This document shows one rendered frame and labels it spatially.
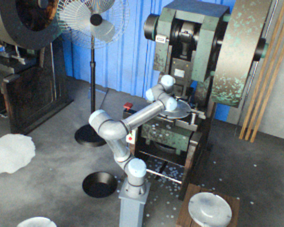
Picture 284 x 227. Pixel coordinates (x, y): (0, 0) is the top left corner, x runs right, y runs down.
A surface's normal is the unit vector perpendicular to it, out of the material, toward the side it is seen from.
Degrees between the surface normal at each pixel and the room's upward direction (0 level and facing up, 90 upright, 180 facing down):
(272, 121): 90
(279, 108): 90
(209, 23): 45
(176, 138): 90
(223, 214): 0
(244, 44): 70
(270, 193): 0
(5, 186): 0
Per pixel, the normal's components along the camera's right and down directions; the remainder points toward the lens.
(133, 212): -0.22, 0.52
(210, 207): 0.08, -0.83
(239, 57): -0.38, 0.32
